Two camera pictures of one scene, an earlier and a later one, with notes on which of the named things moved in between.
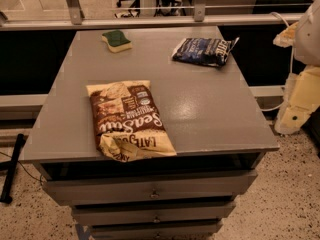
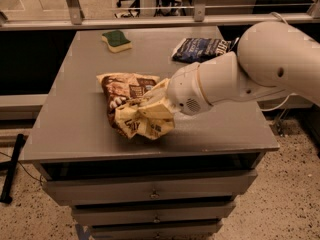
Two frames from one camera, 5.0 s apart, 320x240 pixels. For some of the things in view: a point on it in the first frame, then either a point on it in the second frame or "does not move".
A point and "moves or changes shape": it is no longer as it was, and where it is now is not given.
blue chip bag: x=207 y=51 does not move
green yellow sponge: x=116 y=41 does not move
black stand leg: x=10 y=167 does not move
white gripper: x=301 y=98 -> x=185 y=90
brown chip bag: x=127 y=121 moves or changes shape
